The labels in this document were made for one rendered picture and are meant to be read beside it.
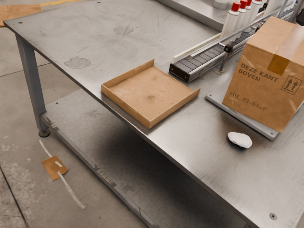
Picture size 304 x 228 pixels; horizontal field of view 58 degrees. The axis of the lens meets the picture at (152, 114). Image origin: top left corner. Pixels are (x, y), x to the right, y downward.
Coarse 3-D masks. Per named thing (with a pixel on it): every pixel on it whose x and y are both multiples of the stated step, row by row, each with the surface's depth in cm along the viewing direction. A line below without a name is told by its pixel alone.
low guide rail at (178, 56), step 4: (264, 12) 166; (256, 16) 160; (216, 36) 134; (208, 40) 130; (212, 40) 133; (200, 44) 126; (204, 44) 129; (192, 48) 122; (196, 48) 125; (184, 52) 119; (188, 52) 121; (176, 56) 116; (180, 56) 118; (184, 56) 120; (176, 60) 117
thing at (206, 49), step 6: (276, 12) 157; (264, 18) 147; (252, 24) 139; (240, 30) 131; (228, 36) 125; (216, 42) 120; (222, 42) 123; (204, 48) 114; (210, 48) 117; (192, 54) 110; (198, 54) 111
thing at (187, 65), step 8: (256, 24) 159; (240, 40) 142; (216, 48) 132; (200, 56) 125; (208, 56) 126; (216, 56) 128; (176, 64) 118; (184, 64) 119; (192, 64) 119; (200, 64) 120
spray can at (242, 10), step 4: (240, 0) 127; (244, 0) 126; (244, 4) 126; (240, 8) 128; (244, 8) 128; (240, 12) 128; (244, 12) 128; (240, 16) 129; (240, 20) 131; (236, 24) 132; (240, 24) 133; (236, 28) 134; (236, 36) 137
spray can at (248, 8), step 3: (249, 0) 130; (249, 3) 131; (246, 6) 131; (249, 6) 132; (246, 9) 132; (249, 9) 132; (246, 12) 133; (246, 15) 134; (243, 18) 135; (246, 18) 135; (243, 21) 136; (243, 24) 137; (240, 27) 138; (240, 33) 141; (237, 36) 142
